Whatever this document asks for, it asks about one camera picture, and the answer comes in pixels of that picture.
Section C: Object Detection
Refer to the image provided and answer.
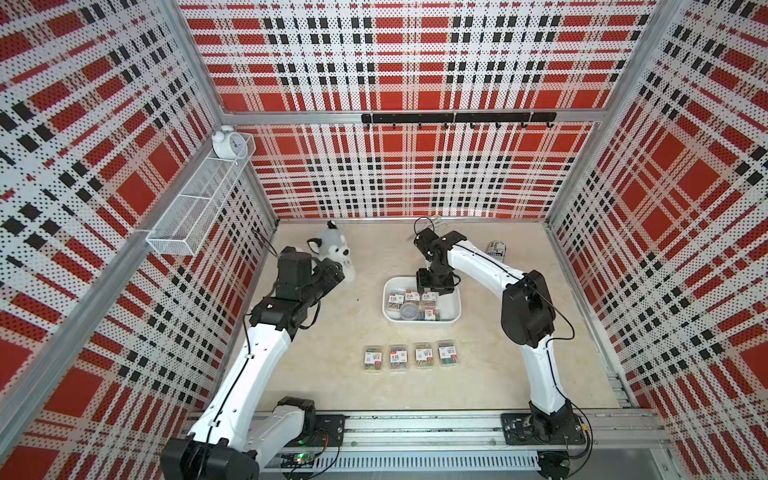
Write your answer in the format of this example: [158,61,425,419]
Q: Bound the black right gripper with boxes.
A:
[415,263,453,296]

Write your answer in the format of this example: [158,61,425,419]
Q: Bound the paper clip box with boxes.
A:
[363,345,384,372]
[405,291,421,303]
[420,291,439,310]
[387,292,405,311]
[413,342,434,369]
[437,340,458,367]
[389,344,408,371]

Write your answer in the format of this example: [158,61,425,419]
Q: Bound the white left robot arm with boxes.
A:
[160,247,344,479]

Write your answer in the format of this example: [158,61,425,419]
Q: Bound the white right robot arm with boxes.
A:
[414,228,574,440]

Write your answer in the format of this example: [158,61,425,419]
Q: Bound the white plastic storage box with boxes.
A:
[382,276,462,325]

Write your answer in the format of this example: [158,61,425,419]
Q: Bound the round clear clip tub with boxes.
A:
[399,302,422,321]

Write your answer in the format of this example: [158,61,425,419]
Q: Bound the grey white husky plush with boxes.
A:
[307,220,357,283]

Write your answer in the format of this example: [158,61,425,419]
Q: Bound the white alarm clock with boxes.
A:
[212,125,248,160]

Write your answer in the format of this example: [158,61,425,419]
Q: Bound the white handled scissors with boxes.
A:
[415,215,449,235]

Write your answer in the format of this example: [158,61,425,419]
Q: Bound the white wire mesh shelf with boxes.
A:
[147,132,255,256]

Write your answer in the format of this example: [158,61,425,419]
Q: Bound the black hook rail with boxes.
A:
[361,111,557,126]

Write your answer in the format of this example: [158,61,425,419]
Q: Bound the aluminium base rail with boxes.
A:
[173,409,673,480]

